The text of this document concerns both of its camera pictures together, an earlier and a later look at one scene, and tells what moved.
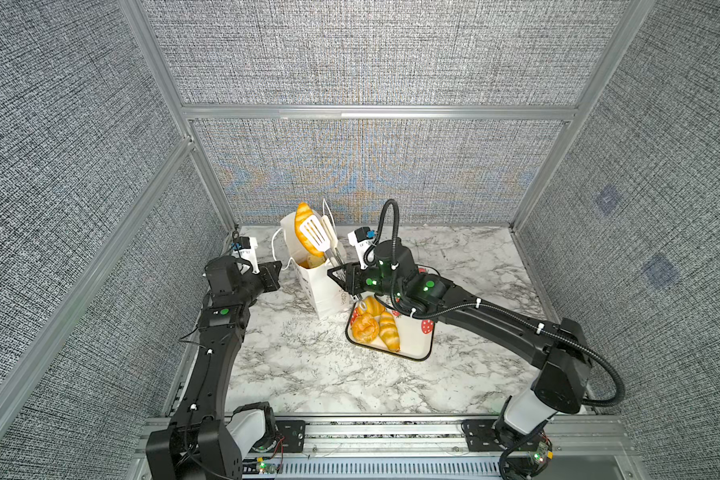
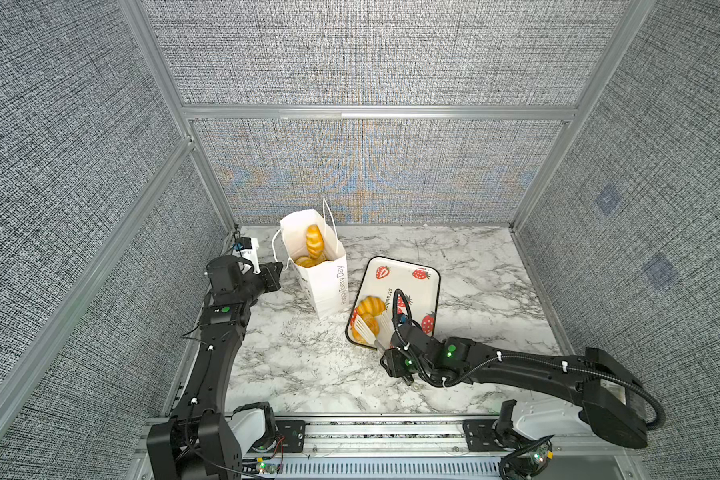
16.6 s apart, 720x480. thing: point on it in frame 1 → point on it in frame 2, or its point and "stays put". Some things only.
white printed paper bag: [325, 298] stays put
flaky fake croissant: [304, 211] → [307, 262]
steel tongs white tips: [319, 232] → [384, 331]
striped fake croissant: [389, 331] → [315, 242]
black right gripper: [352, 276] → [390, 363]
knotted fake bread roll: [365, 328] stays put
